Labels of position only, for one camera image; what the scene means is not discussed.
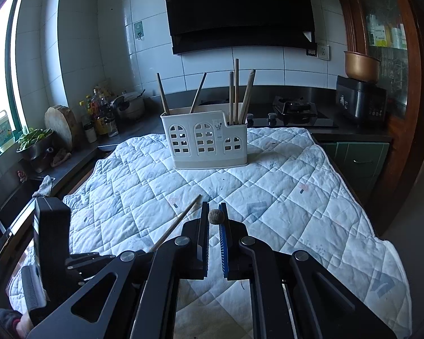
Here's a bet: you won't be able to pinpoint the steel pot with lid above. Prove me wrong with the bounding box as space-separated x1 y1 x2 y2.
112 90 146 121

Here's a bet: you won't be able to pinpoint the green cabinet door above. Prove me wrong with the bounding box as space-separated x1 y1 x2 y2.
320 140 391 205

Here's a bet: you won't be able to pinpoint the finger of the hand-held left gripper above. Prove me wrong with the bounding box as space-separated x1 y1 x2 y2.
68 263 105 284
66 253 117 268

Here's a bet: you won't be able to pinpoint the black range hood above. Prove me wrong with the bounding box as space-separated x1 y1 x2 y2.
146 0 325 56

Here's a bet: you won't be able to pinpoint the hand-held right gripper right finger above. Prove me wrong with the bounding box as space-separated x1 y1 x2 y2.
218 203 396 339

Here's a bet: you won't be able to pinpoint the round wooden cutting board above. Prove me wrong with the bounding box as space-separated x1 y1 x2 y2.
44 105 73 152

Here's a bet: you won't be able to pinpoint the white quilted blanket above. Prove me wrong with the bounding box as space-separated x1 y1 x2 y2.
7 127 412 339

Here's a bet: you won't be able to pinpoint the copper inner pot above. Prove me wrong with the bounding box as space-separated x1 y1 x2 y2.
343 51 382 84

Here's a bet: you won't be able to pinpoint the green and white cartons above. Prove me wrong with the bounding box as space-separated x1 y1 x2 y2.
367 14 408 49

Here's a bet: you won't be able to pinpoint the wooden glass-door cabinet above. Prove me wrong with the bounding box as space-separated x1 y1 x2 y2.
332 0 424 198

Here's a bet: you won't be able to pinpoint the white dish rag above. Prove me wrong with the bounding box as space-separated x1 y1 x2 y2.
32 175 56 199

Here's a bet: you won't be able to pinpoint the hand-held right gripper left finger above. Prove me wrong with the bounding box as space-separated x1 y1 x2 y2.
28 202 210 339

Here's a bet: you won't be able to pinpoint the kitchen window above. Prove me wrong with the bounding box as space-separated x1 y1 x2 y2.
0 0 26 156

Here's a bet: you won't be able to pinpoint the person's left forearm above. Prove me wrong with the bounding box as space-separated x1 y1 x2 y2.
0 308 23 339

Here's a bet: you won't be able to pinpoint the person's left hand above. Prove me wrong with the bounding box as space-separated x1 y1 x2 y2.
16 314 34 339

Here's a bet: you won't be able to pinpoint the black gas stove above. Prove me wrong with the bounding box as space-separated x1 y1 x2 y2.
198 95 340 129

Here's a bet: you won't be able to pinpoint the black rice cooker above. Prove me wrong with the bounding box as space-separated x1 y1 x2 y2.
336 75 388 125

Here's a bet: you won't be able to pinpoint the cluster of condiment bottles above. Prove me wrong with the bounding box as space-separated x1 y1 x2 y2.
78 85 120 144

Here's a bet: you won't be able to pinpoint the clear detergent jug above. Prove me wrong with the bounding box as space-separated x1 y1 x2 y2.
0 110 16 149

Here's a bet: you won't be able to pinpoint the steel bowl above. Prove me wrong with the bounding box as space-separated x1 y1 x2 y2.
17 138 56 172

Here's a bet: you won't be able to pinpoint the white plastic utensil holder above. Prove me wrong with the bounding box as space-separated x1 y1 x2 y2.
161 110 248 169

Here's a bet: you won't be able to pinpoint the ginger root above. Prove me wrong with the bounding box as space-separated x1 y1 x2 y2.
51 148 72 167

